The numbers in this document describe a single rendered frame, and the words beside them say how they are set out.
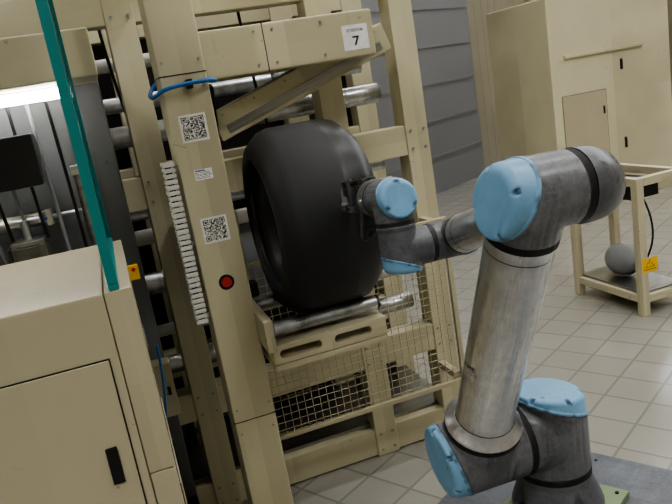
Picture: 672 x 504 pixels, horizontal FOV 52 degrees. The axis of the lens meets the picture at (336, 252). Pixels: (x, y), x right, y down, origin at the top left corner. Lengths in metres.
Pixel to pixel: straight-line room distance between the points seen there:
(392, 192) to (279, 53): 0.91
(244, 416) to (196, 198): 0.68
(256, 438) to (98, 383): 0.94
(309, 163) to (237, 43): 0.54
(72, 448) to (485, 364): 0.76
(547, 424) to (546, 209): 0.57
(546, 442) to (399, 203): 0.58
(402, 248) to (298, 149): 0.53
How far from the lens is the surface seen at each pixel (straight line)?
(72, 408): 1.36
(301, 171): 1.87
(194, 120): 1.96
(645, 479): 1.76
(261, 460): 2.24
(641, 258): 4.18
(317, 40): 2.33
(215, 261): 2.00
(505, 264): 1.07
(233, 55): 2.25
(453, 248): 1.55
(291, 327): 2.02
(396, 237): 1.53
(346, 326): 2.05
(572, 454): 1.51
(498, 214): 1.02
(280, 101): 2.41
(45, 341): 1.33
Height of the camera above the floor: 1.56
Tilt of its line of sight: 14 degrees down
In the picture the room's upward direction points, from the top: 10 degrees counter-clockwise
